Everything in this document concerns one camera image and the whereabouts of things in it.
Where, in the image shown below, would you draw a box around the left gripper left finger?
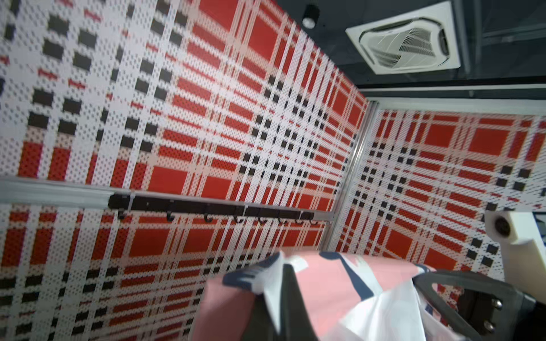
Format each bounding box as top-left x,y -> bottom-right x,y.
240,264 -> 318,340

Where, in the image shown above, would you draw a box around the pink shark print shorts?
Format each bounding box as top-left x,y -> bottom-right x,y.
191,251 -> 461,340

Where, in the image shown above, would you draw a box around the ceiling air conditioner vent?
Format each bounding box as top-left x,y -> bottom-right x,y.
346,1 -> 461,75

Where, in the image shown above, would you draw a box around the ceiling spot light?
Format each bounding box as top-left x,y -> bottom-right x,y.
301,4 -> 320,30

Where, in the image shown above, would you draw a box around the black wall hook rail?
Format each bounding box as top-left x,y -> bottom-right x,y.
107,193 -> 329,224

